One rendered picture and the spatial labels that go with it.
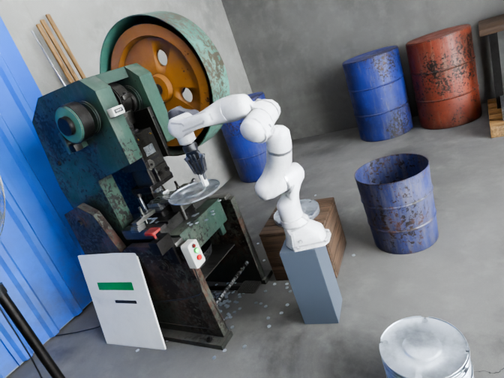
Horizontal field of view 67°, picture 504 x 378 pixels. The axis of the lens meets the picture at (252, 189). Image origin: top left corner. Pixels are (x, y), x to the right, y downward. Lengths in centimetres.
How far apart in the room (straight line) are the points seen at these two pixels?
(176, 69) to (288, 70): 305
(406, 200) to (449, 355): 96
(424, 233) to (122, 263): 173
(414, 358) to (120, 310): 166
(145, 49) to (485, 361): 224
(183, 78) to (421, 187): 146
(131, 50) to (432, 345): 212
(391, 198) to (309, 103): 316
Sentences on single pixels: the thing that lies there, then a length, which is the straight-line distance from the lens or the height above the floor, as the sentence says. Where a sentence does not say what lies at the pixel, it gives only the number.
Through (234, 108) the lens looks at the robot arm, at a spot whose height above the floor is 118.
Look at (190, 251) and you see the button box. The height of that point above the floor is 60.
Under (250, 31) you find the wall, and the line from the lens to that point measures 534.
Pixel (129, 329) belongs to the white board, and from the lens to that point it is 254.
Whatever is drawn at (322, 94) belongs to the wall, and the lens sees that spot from 511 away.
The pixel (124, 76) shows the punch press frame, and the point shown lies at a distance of 216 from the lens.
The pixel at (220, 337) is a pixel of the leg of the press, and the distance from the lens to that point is 223.
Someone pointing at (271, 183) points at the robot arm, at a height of 82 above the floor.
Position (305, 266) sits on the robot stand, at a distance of 187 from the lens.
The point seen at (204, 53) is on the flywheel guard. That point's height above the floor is 142.
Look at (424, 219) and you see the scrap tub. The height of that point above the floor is 19.
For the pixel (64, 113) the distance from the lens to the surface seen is 195.
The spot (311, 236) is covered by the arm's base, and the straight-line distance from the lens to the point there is 181.
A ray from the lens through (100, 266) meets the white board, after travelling 246.
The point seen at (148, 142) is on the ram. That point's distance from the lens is 212.
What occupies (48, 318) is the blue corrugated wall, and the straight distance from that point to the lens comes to 314.
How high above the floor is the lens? 139
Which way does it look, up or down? 20 degrees down
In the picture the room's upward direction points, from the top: 20 degrees counter-clockwise
